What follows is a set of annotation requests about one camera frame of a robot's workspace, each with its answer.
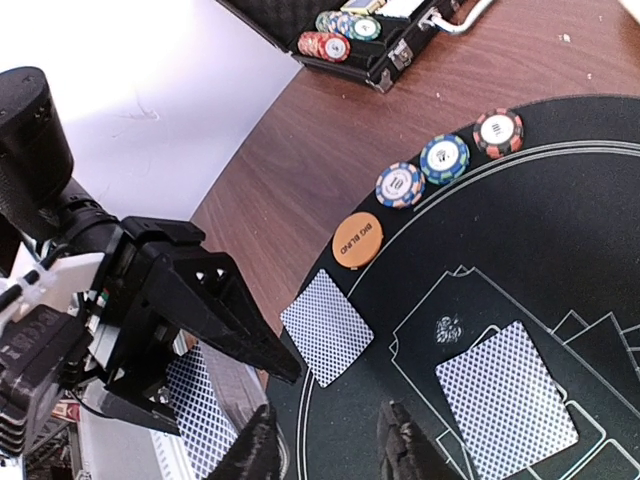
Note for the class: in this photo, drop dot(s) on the round black poker mat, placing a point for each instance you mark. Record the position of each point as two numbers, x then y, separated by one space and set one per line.
548 237

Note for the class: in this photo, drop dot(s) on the red five chip row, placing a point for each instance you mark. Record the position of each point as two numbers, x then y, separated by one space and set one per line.
332 47

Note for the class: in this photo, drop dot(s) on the orange big blind button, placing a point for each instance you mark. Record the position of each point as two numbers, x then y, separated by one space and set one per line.
357 240

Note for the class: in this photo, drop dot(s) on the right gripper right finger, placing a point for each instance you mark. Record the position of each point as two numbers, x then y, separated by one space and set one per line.
404 451

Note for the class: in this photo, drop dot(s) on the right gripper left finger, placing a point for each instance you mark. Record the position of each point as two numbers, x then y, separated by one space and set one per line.
255 453

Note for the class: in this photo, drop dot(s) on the black poker set case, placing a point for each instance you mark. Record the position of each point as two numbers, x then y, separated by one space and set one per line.
369 42

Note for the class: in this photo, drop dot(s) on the green twenty chip row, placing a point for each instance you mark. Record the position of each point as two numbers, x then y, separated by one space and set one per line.
350 25

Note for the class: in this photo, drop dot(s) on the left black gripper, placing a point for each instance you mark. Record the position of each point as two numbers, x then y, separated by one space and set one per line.
152 295

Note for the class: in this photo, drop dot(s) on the dealt card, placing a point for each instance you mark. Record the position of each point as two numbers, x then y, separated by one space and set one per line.
326 329
506 404

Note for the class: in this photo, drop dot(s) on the orange hundred chip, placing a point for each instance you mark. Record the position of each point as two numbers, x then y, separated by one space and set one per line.
499 132

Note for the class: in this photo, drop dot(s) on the blue playing card deck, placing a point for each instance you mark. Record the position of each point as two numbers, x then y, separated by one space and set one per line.
213 398

